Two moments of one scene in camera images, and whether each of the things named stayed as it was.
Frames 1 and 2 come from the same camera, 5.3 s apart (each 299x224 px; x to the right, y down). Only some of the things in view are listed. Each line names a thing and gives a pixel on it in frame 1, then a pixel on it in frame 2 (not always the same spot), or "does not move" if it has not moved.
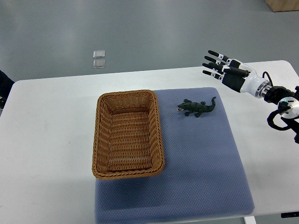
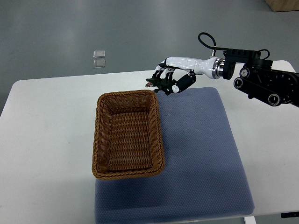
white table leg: (250, 220) does not move
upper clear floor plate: (99, 53) does not move
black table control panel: (288, 214) does not move
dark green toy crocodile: (196, 107) -> (163, 85)
